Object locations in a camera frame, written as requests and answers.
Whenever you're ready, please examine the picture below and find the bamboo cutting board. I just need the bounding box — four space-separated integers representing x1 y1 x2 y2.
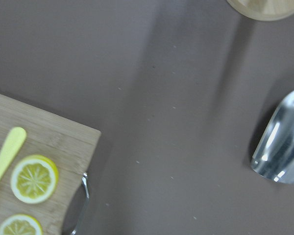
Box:
0 94 100 235

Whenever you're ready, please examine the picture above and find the thick lemon half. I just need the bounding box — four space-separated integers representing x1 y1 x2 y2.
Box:
10 155 59 204

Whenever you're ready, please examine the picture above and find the yellow plastic knife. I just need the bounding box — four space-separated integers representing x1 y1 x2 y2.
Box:
0 127 27 181

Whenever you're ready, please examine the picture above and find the metal scoop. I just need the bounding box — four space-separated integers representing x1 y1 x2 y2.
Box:
250 91 294 184

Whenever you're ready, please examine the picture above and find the wooden mug tree stand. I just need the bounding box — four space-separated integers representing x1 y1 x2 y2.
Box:
227 0 294 21

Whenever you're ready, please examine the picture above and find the thin lemon slice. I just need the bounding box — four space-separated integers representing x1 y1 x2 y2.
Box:
0 214 43 235

